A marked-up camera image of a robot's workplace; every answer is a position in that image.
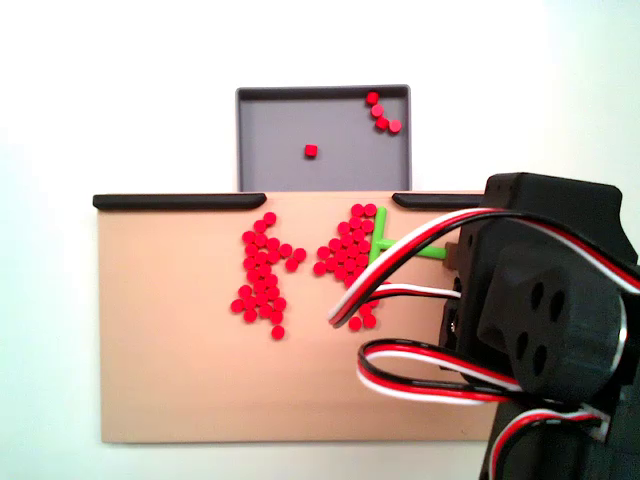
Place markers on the peach flat board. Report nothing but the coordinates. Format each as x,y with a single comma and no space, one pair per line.
175,350

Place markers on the black guard strip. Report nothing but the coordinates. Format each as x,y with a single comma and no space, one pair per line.
175,201
430,201

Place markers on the grey tray container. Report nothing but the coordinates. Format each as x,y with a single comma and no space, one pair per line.
280,125

